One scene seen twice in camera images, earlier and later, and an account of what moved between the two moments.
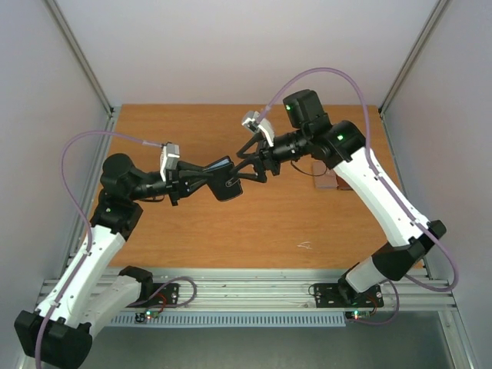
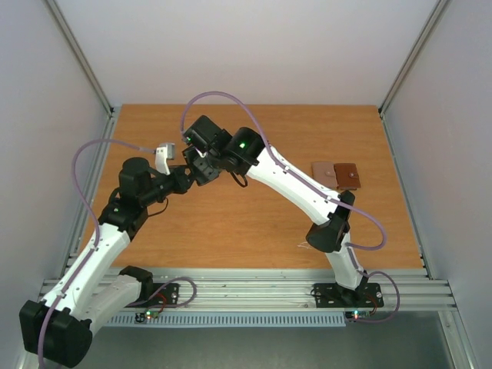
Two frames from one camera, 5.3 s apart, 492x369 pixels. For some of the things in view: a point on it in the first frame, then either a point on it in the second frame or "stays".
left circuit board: x=141 y=317 stays
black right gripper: x=267 y=157 to x=205 y=169
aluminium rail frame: x=281 y=290 stays
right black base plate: x=329 y=296 stays
